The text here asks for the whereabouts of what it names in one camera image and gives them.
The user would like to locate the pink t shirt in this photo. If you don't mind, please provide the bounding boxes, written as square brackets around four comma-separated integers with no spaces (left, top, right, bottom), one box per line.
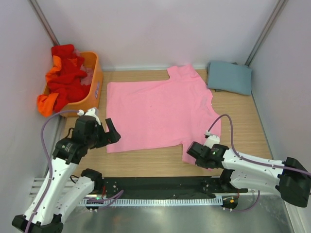
[106,65,221,164]

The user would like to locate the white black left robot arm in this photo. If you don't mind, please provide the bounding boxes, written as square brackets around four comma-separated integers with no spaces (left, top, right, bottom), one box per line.
[12,114,121,233]

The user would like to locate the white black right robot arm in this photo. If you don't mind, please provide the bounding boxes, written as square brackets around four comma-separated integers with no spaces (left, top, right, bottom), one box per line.
[187,142,311,208]

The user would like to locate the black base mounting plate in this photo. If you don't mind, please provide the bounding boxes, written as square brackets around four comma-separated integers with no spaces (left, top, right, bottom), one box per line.
[101,176,247,199]

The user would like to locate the light pink garment in basket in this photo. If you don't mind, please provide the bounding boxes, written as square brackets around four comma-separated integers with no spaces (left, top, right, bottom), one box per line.
[72,49,94,86]

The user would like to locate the red t shirt pile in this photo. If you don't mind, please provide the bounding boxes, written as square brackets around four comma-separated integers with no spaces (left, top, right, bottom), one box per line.
[46,44,90,112]

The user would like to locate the orange t shirt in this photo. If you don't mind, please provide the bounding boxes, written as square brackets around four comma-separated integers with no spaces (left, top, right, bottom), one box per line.
[36,55,62,117]

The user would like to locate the orange plastic laundry basket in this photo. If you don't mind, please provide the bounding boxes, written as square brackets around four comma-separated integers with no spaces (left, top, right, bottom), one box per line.
[41,51,104,118]

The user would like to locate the folded teal t shirt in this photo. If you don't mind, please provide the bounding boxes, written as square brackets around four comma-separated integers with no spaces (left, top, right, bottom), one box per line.
[207,61,252,96]

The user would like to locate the white slotted cable duct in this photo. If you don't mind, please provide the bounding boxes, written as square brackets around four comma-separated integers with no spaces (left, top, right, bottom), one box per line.
[80,195,224,207]

